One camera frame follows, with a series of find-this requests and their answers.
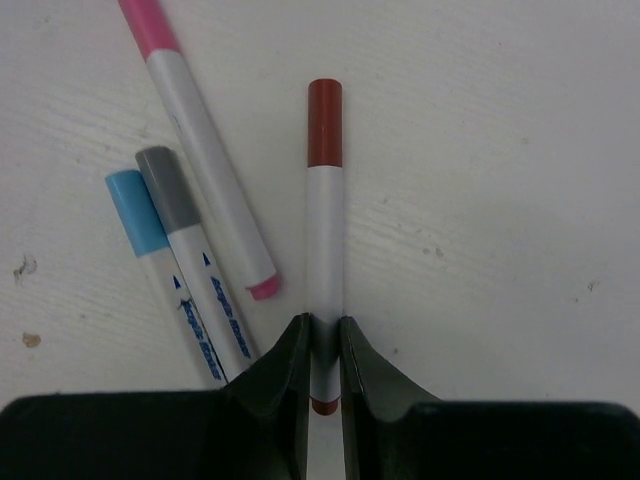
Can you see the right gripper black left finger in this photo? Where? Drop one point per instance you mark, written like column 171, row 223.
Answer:
column 253, row 428

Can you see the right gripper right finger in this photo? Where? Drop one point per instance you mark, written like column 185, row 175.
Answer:
column 395, row 429

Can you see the pink capped marker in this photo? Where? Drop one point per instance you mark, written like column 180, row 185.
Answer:
column 204, row 149

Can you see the brown capped marker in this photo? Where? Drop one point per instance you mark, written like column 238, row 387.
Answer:
column 325, row 239

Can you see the light blue capped marker right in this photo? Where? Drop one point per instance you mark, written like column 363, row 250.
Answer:
column 172, row 297

